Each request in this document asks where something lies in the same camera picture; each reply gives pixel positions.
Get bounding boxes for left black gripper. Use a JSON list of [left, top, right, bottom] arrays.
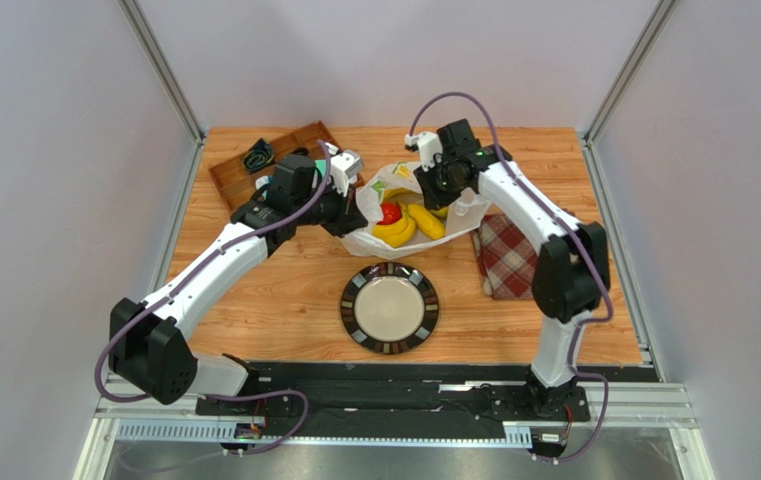
[[293, 177, 368, 239]]

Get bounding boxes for white plastic bag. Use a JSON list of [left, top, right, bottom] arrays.
[[341, 162, 491, 260]]

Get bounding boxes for yellow banana bunch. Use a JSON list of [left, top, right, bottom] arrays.
[[372, 188, 416, 248]]

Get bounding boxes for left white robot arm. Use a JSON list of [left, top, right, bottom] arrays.
[[96, 150, 367, 405]]

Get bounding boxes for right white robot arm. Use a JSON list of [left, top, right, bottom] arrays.
[[405, 120, 610, 418]]

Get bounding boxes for red fake apple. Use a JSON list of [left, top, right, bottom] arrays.
[[377, 202, 403, 226]]

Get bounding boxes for teal white socks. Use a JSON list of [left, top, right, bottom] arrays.
[[255, 175, 272, 190]]

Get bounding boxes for red plaid cloth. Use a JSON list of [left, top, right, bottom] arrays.
[[470, 214, 538, 300]]

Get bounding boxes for round patterned ceramic plate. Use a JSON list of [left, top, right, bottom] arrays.
[[338, 261, 440, 355]]

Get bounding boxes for wooden divided tray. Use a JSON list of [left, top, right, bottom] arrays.
[[208, 121, 340, 212]]

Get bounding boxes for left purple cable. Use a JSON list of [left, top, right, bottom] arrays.
[[93, 139, 333, 461]]

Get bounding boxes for purple cable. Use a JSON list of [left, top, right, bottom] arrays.
[[93, 139, 333, 461], [409, 91, 616, 465]]

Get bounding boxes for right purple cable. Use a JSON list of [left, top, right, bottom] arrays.
[[409, 91, 616, 465]]

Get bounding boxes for black green coiled cable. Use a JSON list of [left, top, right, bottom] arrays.
[[241, 137, 277, 173]]

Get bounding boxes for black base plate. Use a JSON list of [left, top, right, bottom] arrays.
[[195, 361, 591, 440]]

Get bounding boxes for aluminium frame rail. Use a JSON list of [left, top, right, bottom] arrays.
[[74, 367, 714, 479]]

